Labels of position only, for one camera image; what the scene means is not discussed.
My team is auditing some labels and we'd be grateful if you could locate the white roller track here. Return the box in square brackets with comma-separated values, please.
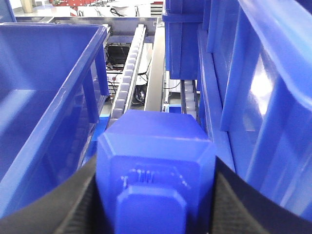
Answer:
[110, 24, 146, 120]

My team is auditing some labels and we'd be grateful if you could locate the large blue target bin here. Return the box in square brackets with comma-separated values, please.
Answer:
[0, 23, 108, 217]

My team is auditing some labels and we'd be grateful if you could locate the blue plastic bottle part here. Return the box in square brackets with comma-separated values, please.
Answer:
[96, 110, 215, 234]

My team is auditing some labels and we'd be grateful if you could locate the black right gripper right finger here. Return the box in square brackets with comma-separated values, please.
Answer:
[209, 158, 312, 234]

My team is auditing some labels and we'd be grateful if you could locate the blue neighbouring bin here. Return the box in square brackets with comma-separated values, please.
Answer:
[162, 0, 211, 80]

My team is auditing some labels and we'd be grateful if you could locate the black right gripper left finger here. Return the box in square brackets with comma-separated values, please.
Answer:
[0, 156, 98, 234]

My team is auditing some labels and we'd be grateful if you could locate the blue bin on right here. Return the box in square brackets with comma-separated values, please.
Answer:
[198, 0, 312, 220]

